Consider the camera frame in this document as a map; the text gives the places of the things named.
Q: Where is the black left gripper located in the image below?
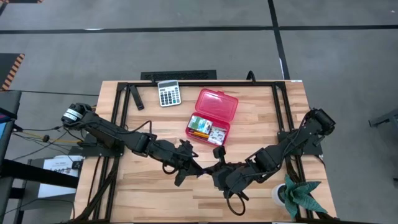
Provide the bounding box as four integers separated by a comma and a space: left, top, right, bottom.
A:
154, 139, 206, 188

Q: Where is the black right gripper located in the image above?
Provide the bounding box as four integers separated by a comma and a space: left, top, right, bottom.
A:
203, 145, 250, 191

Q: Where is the green crayon box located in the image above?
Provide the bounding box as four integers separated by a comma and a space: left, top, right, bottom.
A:
187, 114, 213, 135

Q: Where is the pink plastic pencil box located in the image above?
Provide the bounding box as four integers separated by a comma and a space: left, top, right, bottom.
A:
185, 88, 239, 147

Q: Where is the white plant pot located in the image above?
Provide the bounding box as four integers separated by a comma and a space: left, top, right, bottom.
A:
271, 182, 289, 207

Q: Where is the grey desk calculator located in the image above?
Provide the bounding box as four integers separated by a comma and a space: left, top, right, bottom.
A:
157, 80, 182, 108

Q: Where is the green artificial plant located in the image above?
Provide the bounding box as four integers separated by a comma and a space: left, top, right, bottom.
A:
281, 173, 328, 220

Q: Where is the black flat metal strip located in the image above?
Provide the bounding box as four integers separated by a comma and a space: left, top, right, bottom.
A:
129, 84, 146, 111

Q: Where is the white paper sheet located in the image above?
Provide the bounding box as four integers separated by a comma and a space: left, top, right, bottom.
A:
37, 154, 85, 199

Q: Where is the black side table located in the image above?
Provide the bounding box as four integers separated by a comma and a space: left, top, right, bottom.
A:
0, 158, 80, 224

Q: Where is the grey stand leg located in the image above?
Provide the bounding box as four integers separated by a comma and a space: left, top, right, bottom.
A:
368, 108, 398, 128

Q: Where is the dark computer monitor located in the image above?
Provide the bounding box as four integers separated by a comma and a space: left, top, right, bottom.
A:
0, 90, 22, 162

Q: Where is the hazard striped floor mat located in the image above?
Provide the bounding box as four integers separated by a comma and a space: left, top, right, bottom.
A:
0, 52, 25, 92

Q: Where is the black aluminium table frame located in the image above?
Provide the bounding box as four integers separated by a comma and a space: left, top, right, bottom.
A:
71, 80, 340, 223

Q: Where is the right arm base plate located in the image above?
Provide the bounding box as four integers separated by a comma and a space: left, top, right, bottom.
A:
277, 130, 323, 157

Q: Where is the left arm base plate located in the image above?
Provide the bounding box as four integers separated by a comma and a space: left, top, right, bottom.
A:
68, 133, 127, 158

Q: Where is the black cable with connector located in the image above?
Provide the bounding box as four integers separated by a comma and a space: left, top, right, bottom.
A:
12, 124, 81, 161

